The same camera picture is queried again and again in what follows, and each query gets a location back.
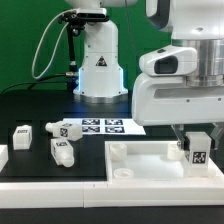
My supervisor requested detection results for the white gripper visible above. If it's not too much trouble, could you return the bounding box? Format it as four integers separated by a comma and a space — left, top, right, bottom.
132, 73, 224, 150

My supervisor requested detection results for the white square tabletop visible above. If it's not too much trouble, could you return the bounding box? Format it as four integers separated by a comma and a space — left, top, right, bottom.
105, 141, 224, 182

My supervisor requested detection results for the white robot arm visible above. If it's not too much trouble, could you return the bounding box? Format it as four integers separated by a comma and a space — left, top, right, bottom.
132, 0, 224, 148

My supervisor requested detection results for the marker tag sheet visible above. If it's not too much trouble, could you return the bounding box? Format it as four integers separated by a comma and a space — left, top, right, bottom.
64, 118, 145, 135

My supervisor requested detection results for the white front fence bar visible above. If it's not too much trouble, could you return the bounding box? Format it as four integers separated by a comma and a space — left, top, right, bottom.
0, 181, 224, 209

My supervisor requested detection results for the white left fence piece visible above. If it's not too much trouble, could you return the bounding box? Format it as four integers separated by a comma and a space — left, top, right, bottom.
0, 145, 8, 172

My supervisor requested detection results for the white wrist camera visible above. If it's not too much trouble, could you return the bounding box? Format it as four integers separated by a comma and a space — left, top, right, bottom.
139, 45, 197, 77

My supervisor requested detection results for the black cable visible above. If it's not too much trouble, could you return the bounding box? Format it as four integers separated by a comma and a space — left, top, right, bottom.
0, 73, 79, 96

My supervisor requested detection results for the grey cable loop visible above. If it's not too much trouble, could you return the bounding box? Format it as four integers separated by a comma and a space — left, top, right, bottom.
30, 9, 72, 81

